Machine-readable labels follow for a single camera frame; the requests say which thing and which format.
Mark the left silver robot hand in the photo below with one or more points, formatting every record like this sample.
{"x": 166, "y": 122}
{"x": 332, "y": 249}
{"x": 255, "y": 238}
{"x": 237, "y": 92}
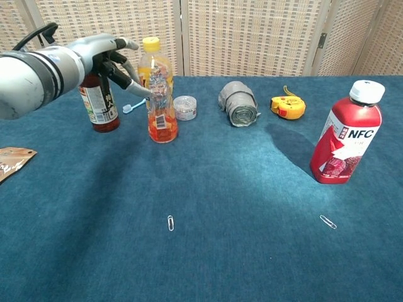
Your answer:
{"x": 94, "y": 47}

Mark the grey roll of bags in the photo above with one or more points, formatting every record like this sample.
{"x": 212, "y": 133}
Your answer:
{"x": 240, "y": 107}

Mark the silver paper clip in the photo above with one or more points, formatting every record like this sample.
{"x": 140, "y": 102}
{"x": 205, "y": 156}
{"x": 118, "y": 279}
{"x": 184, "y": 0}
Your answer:
{"x": 170, "y": 224}
{"x": 327, "y": 221}

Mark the small clear plastic jar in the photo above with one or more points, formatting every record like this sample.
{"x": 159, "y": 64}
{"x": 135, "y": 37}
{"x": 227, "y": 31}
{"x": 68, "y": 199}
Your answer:
{"x": 187, "y": 108}

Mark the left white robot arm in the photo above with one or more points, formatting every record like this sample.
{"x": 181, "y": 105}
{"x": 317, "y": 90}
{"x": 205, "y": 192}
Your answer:
{"x": 31, "y": 81}

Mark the red NFC juice bottle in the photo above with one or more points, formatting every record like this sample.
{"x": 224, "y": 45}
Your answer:
{"x": 346, "y": 114}

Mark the yellow tape measure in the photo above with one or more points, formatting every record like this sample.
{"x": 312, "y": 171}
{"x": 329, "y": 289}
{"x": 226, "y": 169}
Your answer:
{"x": 289, "y": 108}

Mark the blue tablecloth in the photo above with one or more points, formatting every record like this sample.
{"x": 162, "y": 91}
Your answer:
{"x": 201, "y": 188}

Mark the dark tea bottle black cap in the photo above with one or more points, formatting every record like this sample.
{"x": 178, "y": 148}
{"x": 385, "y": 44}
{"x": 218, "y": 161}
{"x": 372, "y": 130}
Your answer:
{"x": 102, "y": 108}

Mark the black screen hinge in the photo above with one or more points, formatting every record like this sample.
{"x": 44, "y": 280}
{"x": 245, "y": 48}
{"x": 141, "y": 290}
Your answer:
{"x": 322, "y": 40}
{"x": 39, "y": 39}

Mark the light blue toothbrush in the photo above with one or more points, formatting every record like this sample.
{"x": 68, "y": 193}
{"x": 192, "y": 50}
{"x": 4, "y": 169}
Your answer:
{"x": 133, "y": 107}

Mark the yellow-capped orange tea bottle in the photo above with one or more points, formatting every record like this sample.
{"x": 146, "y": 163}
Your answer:
{"x": 162, "y": 132}

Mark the woven folding screen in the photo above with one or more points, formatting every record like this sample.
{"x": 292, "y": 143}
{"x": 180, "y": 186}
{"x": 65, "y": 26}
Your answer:
{"x": 245, "y": 34}

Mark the brown spout pouch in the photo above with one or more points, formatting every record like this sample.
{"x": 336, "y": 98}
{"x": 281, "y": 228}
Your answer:
{"x": 14, "y": 160}

